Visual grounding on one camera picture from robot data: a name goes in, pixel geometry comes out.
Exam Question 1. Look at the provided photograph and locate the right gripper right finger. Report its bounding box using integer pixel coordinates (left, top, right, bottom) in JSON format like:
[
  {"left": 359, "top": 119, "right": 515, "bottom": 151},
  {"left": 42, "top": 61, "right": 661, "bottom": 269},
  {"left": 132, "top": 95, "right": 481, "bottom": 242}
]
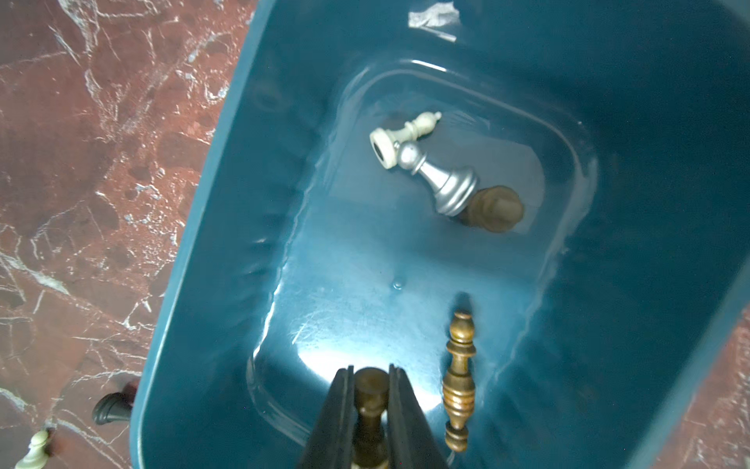
[{"left": 388, "top": 365, "right": 448, "bottom": 469}]

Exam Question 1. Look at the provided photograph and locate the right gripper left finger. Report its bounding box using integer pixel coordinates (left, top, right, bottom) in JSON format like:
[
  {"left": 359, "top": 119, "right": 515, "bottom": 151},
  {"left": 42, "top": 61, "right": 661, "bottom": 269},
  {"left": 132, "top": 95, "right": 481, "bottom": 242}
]
[{"left": 297, "top": 367, "right": 355, "bottom": 469}]

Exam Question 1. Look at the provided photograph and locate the dark brown wooden piece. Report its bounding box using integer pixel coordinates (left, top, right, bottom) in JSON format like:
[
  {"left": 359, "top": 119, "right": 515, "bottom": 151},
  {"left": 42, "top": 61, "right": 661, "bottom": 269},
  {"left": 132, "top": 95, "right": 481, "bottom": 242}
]
[{"left": 353, "top": 367, "right": 390, "bottom": 468}]

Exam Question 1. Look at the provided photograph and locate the brown wooden bishop piece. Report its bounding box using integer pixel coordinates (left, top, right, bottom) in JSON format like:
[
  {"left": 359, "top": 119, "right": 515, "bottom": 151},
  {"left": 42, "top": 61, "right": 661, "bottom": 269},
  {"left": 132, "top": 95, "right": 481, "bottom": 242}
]
[{"left": 443, "top": 311, "right": 477, "bottom": 453}]

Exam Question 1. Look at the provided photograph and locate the brown wooden pawn base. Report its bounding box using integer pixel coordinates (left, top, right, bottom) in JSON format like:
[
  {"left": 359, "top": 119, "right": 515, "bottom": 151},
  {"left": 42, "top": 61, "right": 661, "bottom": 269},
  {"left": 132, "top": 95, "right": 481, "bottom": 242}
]
[{"left": 459, "top": 186, "right": 525, "bottom": 234}]

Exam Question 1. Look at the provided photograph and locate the silver metal pawn piece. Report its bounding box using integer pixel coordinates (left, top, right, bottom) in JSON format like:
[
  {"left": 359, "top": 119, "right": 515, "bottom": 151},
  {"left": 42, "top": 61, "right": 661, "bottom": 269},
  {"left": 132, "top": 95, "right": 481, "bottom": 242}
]
[{"left": 396, "top": 142, "right": 479, "bottom": 217}]

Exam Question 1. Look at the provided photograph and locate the cream white pawn piece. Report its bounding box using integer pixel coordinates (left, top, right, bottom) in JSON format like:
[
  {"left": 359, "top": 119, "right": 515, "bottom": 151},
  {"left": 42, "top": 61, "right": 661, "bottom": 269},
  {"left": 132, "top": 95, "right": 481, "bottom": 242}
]
[{"left": 369, "top": 111, "right": 443, "bottom": 170}]

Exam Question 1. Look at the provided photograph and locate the teal plastic storage box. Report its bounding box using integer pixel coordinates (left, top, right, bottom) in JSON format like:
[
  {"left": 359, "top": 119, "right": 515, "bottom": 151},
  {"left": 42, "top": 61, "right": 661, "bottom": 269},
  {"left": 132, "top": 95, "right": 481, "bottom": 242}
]
[{"left": 130, "top": 1, "right": 749, "bottom": 468}]

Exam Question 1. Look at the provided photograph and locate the black lying chess piece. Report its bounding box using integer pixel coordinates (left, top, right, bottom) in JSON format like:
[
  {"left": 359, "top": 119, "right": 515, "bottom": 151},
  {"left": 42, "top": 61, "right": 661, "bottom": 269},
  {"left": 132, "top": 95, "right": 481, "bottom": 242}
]
[{"left": 92, "top": 392, "right": 133, "bottom": 425}]

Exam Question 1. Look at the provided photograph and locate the white pawn piece centre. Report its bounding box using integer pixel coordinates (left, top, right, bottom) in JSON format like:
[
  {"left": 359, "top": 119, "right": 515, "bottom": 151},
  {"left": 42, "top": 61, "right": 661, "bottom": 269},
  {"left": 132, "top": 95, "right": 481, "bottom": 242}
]
[{"left": 15, "top": 429, "right": 50, "bottom": 469}]

